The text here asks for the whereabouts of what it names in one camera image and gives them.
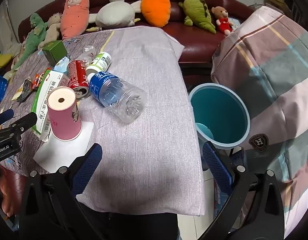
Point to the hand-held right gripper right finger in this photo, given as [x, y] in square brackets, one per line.
[216, 165]

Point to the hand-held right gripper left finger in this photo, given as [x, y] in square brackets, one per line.
[90, 165]

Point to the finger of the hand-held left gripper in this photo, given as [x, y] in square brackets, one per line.
[4, 117]
[24, 123]

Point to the white paper napkin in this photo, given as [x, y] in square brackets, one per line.
[61, 152]

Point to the orange snack wrapper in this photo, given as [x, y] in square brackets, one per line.
[38, 80]

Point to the blue plastic bucket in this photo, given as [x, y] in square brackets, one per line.
[218, 112]

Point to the light blue snack packet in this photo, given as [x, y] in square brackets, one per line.
[61, 66]

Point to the crushed clear plastic bottle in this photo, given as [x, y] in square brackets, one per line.
[87, 53]

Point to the person's left hand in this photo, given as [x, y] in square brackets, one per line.
[4, 192]

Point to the white and green medicine box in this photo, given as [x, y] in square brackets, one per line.
[45, 92]

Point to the pink paper cup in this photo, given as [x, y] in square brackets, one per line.
[65, 120]

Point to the yellow plush toy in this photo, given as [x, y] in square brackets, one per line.
[1, 60]

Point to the grey printed tablecloth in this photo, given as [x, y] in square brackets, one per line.
[149, 142]

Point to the red soda can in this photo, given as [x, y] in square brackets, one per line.
[77, 76]

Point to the clear blue-label water bottle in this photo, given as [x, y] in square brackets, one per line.
[119, 97]

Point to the green cardboard box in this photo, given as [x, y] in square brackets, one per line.
[55, 51]

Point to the teal dinosaur plush toy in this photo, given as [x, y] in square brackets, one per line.
[31, 42]

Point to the white bottle with green label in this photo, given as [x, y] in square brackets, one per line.
[100, 63]

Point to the beige plush toy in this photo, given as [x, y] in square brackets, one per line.
[52, 27]

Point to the plaid pastel blanket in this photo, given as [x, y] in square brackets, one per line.
[268, 67]

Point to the pink carrot plush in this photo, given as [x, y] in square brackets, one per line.
[74, 17]

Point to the dark red leather sofa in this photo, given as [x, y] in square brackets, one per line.
[193, 42]

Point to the white duck plush toy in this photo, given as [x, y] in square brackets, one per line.
[114, 15]

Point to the small red-dressed teddy bear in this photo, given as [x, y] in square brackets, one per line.
[222, 21]

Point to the green crocodile plush toy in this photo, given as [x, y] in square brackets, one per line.
[193, 10]

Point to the orange carrot plush toy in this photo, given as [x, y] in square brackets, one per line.
[155, 7]

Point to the brown cardboard boxes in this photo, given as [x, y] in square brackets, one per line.
[273, 0]

